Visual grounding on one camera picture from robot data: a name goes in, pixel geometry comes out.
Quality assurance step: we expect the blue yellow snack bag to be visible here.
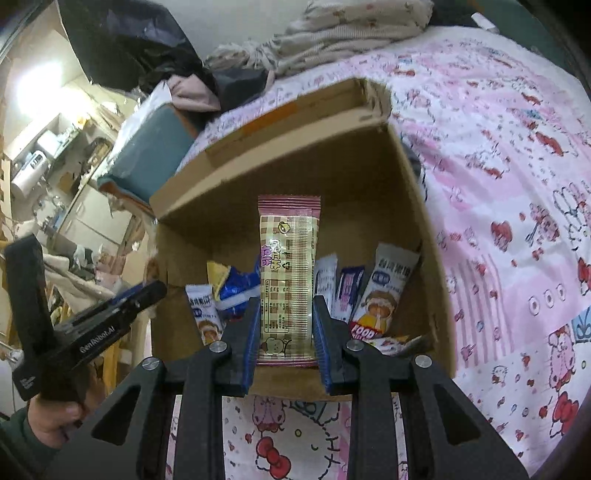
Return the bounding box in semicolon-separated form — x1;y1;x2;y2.
206;260;260;321

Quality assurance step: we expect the dark blue snack bar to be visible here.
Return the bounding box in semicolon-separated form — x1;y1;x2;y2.
331;266;365;323

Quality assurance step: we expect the sweet rice cake packet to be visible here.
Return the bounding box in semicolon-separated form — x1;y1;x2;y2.
349;243;420;340

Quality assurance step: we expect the plaid cracker packet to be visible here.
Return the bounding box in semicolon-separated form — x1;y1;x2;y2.
257;195;321;367

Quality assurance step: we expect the person's left hand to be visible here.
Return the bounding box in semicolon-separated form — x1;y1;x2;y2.
27;395;88;449

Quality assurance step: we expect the brown wafer snack packet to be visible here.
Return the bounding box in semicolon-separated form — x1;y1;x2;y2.
366;335;429;357

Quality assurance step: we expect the yellow white snack packet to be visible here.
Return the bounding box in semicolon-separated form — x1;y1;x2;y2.
185;284;224;345

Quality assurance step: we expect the white grey snack packet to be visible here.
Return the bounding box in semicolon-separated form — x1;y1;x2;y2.
315;253;339;312

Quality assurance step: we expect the brown cardboard box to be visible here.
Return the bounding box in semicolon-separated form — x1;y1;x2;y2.
150;79;457;401

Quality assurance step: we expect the teal cushion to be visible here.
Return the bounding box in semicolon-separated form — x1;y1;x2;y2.
96;103;204;209

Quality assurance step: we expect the pink Hello Kitty bedsheet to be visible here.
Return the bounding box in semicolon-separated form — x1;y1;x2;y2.
183;27;590;474

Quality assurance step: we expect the pile of clothes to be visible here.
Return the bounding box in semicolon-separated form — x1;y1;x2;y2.
57;0;273;112

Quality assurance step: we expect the beige knitted blanket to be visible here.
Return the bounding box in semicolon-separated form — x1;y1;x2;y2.
205;0;434;77

